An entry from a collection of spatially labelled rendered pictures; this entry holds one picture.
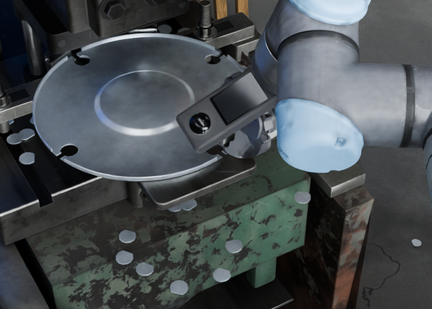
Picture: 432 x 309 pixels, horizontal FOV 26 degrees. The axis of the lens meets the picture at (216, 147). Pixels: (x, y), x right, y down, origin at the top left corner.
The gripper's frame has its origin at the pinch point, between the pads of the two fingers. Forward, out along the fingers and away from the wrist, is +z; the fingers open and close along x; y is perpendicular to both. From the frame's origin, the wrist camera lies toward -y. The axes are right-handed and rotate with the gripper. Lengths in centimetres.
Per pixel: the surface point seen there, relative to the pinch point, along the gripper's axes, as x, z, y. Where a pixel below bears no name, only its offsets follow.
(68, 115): 14.7, 8.2, -13.3
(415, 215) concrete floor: -7, 84, 70
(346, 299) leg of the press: -20.4, 33.6, 19.9
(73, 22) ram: 21.5, -2.4, -10.4
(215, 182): -3.4, 0.0, -3.5
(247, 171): -3.8, -0.1, 0.9
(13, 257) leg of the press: 3.2, 18.3, -25.8
